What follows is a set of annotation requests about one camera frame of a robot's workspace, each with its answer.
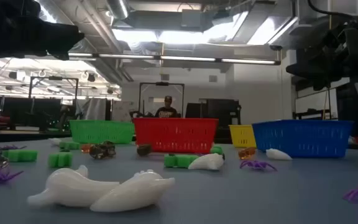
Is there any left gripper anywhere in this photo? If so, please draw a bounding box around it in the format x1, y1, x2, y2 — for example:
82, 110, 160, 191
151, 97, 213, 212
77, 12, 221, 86
0, 0, 85, 60

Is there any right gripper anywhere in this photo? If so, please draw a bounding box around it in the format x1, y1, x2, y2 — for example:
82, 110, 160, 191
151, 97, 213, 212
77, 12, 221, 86
286, 21, 358, 91

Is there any blue plastic basket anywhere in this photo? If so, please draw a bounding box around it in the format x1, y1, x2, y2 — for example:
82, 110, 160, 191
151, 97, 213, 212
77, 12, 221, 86
252, 119, 354, 159

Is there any grey fabric cover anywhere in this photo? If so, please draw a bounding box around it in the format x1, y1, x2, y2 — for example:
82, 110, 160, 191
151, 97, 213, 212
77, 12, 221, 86
75, 98, 108, 121

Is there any white poster board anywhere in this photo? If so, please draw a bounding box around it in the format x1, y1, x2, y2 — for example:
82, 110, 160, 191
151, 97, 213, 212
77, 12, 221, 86
112, 100, 134, 122

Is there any black equipment cabinet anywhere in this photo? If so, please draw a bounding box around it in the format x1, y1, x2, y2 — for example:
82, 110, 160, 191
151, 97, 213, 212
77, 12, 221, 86
185, 98, 242, 144

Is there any yellow plastic basket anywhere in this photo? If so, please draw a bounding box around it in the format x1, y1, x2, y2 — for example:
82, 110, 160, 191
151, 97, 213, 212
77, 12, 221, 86
228, 124, 257, 149

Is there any green plastic basket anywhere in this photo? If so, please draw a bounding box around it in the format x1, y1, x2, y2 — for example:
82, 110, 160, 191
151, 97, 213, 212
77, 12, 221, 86
69, 119, 135, 145

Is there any dark workbench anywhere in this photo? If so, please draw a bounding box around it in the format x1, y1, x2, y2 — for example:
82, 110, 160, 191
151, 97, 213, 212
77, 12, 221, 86
0, 126, 71, 144

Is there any long ceiling light bar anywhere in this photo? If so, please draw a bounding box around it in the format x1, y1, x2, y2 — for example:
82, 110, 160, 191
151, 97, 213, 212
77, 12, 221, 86
68, 52, 282, 66

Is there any person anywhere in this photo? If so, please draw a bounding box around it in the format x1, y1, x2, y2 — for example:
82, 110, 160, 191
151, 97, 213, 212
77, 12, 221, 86
154, 95, 179, 118

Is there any red plastic basket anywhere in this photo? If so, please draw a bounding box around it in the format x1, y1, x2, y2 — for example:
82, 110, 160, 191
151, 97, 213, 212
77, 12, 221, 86
133, 117, 219, 154

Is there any white wall board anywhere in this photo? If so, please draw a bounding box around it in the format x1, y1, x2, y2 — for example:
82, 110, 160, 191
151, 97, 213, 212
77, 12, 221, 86
295, 88, 338, 116

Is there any black metal gantry frame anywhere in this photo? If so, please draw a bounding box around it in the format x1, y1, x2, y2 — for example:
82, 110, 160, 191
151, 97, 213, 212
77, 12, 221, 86
138, 82, 185, 118
28, 76, 80, 108

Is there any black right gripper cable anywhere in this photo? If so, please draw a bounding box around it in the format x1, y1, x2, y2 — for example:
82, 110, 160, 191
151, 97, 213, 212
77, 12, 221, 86
306, 0, 358, 17

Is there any small round silver duct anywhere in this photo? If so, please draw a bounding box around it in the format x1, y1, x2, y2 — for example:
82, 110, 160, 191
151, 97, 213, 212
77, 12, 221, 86
106, 0, 130, 20

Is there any rectangular metal air duct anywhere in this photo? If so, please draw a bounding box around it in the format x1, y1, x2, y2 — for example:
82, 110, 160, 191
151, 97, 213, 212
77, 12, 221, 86
112, 8, 250, 32

